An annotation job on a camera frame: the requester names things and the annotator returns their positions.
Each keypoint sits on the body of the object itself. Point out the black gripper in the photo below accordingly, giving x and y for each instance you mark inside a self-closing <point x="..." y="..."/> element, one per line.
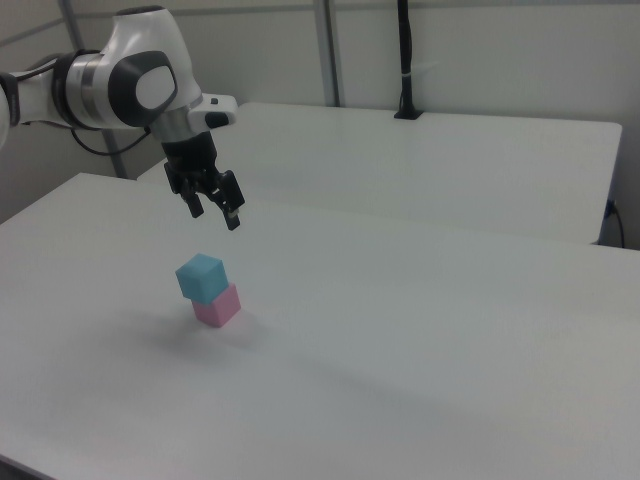
<point x="191" y="156"/>

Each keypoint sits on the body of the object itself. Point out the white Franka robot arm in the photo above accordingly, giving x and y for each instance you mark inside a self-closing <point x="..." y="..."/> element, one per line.
<point x="125" y="75"/>

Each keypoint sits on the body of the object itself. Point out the blue foam cube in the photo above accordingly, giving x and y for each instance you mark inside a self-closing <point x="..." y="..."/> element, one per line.
<point x="200" y="276"/>

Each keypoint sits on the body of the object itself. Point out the pink foam cube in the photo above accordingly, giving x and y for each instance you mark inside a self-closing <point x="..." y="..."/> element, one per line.
<point x="220" y="306"/>

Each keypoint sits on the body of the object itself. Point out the white back table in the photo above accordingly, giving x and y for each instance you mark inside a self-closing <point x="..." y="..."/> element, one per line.
<point x="415" y="165"/>

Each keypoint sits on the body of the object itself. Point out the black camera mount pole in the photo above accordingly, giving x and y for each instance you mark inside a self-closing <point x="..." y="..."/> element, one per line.
<point x="407" y="60"/>

